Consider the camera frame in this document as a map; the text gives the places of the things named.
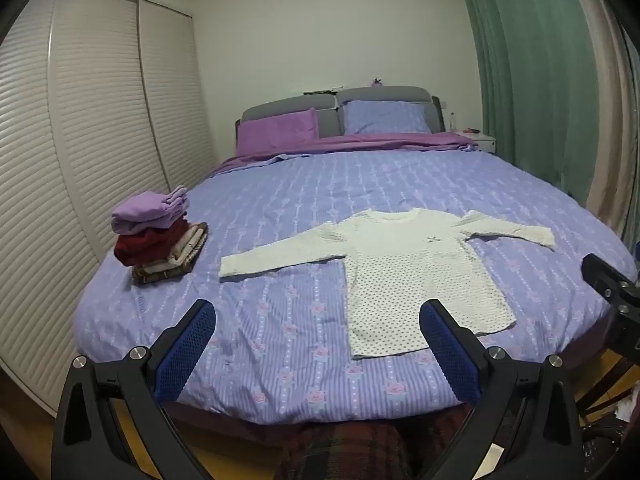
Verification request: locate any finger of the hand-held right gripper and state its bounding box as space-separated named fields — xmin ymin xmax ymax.
xmin=581 ymin=253 xmax=640 ymax=352

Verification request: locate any floral striped pillow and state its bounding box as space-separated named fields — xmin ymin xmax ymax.
xmin=342 ymin=100 xmax=432 ymax=136

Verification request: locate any cream folded garment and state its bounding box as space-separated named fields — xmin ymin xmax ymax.
xmin=167 ymin=225 xmax=208 ymax=266

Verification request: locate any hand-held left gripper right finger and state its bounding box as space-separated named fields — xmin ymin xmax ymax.
xmin=419 ymin=299 xmax=586 ymax=480

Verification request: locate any green curtain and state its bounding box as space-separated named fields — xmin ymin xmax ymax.
xmin=450 ymin=0 xmax=601 ymax=206

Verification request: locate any dark plaid cloth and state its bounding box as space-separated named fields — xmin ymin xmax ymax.
xmin=280 ymin=420 xmax=451 ymax=480

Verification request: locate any purple folded garment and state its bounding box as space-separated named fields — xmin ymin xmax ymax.
xmin=111 ymin=186 xmax=191 ymax=235

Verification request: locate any dark red folded garment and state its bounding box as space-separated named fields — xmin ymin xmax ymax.
xmin=114 ymin=217 xmax=191 ymax=267

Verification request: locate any dark wooden furniture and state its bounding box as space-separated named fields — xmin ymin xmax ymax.
xmin=575 ymin=350 xmax=640 ymax=431

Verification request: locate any brown patterned folded garment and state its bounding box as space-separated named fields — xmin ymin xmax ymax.
xmin=132 ymin=222 xmax=210 ymax=286

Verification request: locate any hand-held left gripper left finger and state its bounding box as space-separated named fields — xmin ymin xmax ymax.
xmin=51 ymin=299 xmax=217 ymax=480

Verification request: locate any purple bed sheet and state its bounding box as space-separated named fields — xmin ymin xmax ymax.
xmin=210 ymin=131 xmax=478 ymax=176

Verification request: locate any floral striped bed blanket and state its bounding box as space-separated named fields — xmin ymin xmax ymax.
xmin=75 ymin=147 xmax=638 ymax=423

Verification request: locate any white nightstand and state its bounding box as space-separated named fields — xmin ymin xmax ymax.
xmin=455 ymin=130 xmax=497 ymax=155

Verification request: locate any white louvred wardrobe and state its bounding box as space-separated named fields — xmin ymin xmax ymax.
xmin=0 ymin=0 xmax=218 ymax=416

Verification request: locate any beige curtain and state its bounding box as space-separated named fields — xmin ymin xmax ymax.
xmin=565 ymin=0 xmax=640 ymax=241

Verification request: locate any purple pillow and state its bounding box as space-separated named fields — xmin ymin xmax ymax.
xmin=236 ymin=108 xmax=321 ymax=156

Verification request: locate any white dotted long-sleeve shirt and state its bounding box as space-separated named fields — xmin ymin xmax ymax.
xmin=219 ymin=208 xmax=557 ymax=361

